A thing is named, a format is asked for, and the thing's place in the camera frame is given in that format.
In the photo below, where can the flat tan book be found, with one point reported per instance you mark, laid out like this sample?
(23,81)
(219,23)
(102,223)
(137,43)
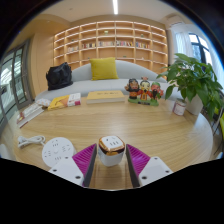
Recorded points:
(105,96)

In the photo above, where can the wooden wall shelf unit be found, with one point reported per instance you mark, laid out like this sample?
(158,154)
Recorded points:
(110,33)

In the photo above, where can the green potted plant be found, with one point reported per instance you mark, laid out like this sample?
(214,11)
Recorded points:
(191,78)

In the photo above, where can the yellow cushion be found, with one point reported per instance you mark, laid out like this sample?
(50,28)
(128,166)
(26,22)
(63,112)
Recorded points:
(104,69)

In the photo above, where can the white wall air conditioner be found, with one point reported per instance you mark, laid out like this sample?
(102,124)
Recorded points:
(173,19)

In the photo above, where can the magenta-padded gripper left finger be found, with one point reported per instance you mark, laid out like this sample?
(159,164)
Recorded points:
(66,168)

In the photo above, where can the long ceiling light strip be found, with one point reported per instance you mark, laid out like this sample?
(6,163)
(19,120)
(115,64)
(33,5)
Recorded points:
(115,6)

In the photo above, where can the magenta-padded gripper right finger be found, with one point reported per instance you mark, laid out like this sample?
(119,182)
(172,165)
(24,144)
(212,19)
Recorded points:
(155,170)

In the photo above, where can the white sheer curtain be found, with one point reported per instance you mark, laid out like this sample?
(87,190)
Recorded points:
(181,45)

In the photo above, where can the white cube charger gold band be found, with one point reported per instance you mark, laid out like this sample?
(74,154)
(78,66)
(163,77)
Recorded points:
(111,151)

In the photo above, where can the light grey sofa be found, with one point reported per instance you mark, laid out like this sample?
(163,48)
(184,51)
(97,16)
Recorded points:
(133,71)

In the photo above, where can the dark-framed window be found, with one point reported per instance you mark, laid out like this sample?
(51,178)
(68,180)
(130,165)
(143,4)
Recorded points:
(200,48)

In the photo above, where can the small white red-labelled cup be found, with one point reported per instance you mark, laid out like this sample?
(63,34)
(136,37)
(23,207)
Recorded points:
(179,107)

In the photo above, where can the grey-framed glass door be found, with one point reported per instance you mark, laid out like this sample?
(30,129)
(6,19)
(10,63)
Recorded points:
(13,80)

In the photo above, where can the black bag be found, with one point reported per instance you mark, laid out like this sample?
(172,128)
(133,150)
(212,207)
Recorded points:
(59,76)

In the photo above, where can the round white power strip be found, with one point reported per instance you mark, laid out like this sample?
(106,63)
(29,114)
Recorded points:
(56,150)

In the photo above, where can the colourful figurine trio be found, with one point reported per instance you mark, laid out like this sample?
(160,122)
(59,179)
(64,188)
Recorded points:
(145,91)

